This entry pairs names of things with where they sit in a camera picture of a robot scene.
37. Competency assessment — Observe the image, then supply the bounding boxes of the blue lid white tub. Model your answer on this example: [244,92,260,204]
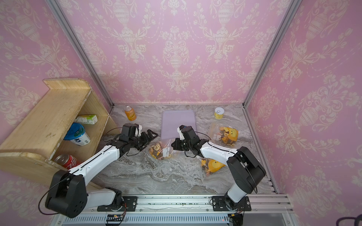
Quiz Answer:
[63,122,91,146]

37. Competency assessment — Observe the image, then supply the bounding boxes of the yellow tin can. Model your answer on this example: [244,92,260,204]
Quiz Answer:
[214,107,225,119]

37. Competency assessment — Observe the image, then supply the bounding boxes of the green white carton box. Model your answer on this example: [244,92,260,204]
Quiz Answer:
[74,115,98,125]

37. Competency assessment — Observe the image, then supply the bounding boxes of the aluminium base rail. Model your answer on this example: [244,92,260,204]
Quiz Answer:
[51,194,298,226]

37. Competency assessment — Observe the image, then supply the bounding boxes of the lilac plastic tray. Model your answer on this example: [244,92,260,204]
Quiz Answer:
[161,110,197,140]

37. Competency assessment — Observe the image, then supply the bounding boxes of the red soda can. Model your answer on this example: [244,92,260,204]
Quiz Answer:
[55,154,78,170]

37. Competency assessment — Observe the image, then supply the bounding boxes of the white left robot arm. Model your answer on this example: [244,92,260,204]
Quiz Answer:
[42,123,158,218]

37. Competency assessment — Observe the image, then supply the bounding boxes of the aluminium frame post right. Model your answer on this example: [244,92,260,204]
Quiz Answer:
[243,0,303,108]

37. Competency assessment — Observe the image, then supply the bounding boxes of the aluminium frame post left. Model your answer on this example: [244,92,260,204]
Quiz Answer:
[46,0,115,109]

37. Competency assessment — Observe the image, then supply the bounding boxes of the clear ziploc bag of cookies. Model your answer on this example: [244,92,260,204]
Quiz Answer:
[149,138,180,160]

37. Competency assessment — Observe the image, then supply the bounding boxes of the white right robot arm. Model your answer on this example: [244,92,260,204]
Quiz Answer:
[171,125,266,209]

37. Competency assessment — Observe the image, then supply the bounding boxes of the orange Schweppes soda can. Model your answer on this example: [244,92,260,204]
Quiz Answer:
[124,106,137,121]

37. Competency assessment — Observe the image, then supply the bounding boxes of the aluminium frame post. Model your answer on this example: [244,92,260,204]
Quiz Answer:
[46,0,115,109]
[243,0,303,108]

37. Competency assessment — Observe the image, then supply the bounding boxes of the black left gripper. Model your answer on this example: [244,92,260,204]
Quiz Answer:
[129,128,159,151]

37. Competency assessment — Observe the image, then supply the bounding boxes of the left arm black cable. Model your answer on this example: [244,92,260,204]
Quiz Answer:
[38,127,142,216]

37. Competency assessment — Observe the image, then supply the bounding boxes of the ziploc bag with yellow chick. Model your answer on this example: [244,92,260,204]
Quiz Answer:
[201,158,225,176]

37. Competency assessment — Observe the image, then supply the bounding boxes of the wooden shelf unit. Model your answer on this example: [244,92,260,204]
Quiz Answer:
[1,79,120,186]

